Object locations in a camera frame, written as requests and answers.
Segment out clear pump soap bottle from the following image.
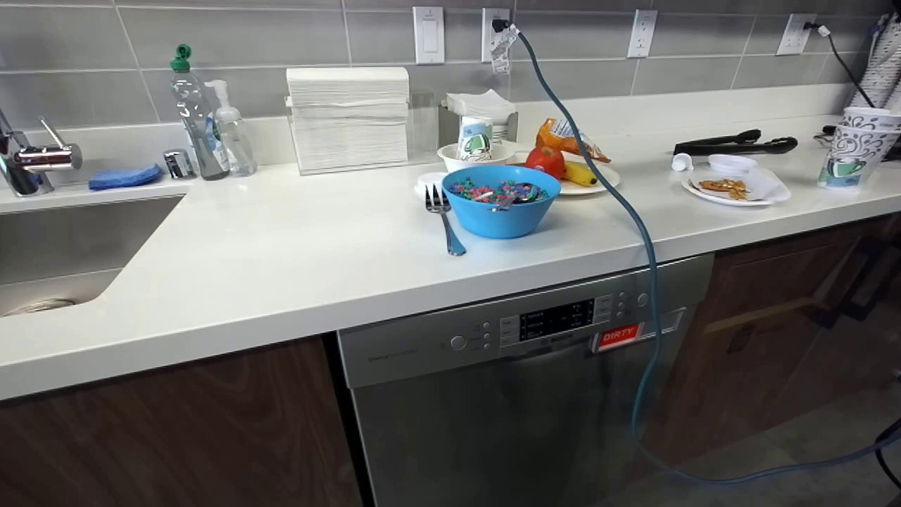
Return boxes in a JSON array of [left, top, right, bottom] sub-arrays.
[[208, 78, 256, 178]]

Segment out blue handled metal fork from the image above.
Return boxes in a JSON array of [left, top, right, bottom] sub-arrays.
[[425, 186, 467, 256]]

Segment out large patterned paper cup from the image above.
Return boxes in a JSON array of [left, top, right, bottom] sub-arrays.
[[819, 106, 901, 187]]

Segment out colourful candies in bowl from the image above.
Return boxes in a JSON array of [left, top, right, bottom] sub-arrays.
[[456, 180, 543, 209]]

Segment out stainless steel dishwasher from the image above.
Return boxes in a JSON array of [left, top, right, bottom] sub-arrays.
[[337, 256, 712, 507]]

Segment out blue power cable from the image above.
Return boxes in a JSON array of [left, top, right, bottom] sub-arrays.
[[510, 26, 901, 489]]

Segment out white plate with snacks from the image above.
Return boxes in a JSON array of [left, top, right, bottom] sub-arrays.
[[680, 155, 790, 209]]

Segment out kitchen sink basin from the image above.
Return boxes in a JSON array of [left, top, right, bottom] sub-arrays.
[[0, 197, 176, 318]]

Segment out clear dish soap bottle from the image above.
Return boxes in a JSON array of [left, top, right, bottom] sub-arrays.
[[169, 45, 225, 180]]

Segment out white wall outlet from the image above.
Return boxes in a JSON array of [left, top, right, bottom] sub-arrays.
[[482, 7, 510, 62]]

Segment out right white outlet plate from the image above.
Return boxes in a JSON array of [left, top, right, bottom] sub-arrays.
[[627, 7, 656, 58]]

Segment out chrome kitchen faucet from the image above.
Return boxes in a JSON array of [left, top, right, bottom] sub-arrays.
[[0, 110, 80, 197]]

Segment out yellow banana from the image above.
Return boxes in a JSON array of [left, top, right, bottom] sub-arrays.
[[563, 161, 596, 186]]

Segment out red tomato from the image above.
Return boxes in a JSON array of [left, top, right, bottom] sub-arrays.
[[525, 147, 566, 180]]

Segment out white plate with fruit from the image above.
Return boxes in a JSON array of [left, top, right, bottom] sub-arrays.
[[560, 165, 621, 197]]

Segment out white saucer under cup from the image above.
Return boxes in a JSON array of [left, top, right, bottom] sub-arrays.
[[435, 144, 514, 171]]

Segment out white paper towel stack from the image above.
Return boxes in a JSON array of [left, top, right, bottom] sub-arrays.
[[287, 68, 411, 173]]

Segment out small metal sink stopper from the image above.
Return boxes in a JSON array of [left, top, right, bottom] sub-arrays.
[[163, 148, 194, 180]]

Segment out blue plastic bowl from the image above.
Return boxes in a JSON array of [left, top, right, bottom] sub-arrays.
[[442, 162, 560, 238]]

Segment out small white patterned cup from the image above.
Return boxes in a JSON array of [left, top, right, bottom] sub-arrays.
[[458, 116, 491, 156]]

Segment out far right wall outlet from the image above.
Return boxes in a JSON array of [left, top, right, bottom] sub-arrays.
[[777, 13, 817, 55]]

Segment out black tongs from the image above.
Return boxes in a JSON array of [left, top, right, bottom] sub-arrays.
[[674, 130, 795, 155]]

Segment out white light switch plate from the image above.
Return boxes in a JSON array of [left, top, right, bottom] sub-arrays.
[[411, 6, 445, 65]]

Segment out white tissue box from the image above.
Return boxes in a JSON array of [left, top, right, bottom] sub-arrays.
[[445, 89, 514, 140]]

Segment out blue sponge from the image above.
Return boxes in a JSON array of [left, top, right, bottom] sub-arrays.
[[86, 165, 163, 192]]

